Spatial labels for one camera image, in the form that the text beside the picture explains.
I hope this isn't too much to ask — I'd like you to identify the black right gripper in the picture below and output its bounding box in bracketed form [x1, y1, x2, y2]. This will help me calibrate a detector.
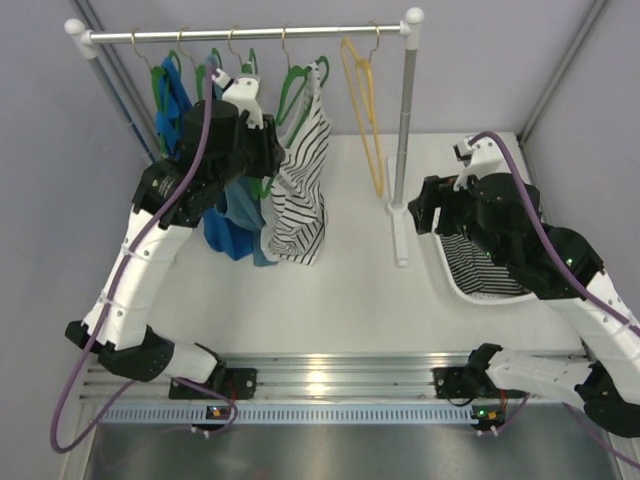
[408, 166, 507, 266]

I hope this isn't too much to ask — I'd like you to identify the white black striped tank top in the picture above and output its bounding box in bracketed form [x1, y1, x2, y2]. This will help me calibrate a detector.
[268, 61, 332, 266]

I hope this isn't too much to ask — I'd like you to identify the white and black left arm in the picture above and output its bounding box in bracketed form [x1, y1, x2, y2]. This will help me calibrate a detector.
[65, 100, 284, 397]

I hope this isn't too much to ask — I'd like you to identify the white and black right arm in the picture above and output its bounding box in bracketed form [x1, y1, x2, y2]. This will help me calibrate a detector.
[409, 173, 639, 438]

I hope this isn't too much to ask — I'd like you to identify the teal blue tank top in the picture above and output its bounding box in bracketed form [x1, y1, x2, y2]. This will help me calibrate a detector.
[202, 53, 274, 267]

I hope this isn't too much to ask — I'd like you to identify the dark striped tank top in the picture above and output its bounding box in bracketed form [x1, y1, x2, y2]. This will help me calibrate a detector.
[439, 235, 530, 298]

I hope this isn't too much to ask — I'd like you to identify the green hanger with blue top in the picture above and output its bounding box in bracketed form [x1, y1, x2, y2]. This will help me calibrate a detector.
[130, 29, 181, 159]

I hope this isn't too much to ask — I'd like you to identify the yellow hanger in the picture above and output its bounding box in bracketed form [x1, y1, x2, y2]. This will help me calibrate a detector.
[340, 21, 385, 198]

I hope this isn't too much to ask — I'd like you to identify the white laundry basket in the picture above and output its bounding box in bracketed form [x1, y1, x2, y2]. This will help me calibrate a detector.
[436, 236, 535, 305]

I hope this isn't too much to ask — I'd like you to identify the silver clothes rack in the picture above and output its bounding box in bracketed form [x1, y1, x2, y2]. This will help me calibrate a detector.
[64, 1, 424, 267]

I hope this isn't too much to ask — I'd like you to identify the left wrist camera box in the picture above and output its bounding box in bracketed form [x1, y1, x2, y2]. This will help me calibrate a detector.
[212, 68, 264, 130]

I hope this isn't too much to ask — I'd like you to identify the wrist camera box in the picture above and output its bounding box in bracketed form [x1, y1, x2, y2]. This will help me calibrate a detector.
[212, 68, 264, 130]
[453, 136, 504, 192]

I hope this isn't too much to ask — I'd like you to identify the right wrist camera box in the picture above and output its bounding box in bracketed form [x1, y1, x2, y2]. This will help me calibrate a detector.
[453, 136, 504, 192]

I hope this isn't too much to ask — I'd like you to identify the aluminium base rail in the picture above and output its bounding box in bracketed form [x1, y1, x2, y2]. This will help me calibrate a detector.
[79, 352, 469, 403]

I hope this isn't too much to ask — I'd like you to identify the perforated cable tray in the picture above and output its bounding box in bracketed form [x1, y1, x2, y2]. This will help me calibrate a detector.
[101, 403, 504, 425]

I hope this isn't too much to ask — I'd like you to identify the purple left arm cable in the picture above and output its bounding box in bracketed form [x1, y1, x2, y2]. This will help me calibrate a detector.
[48, 68, 241, 455]

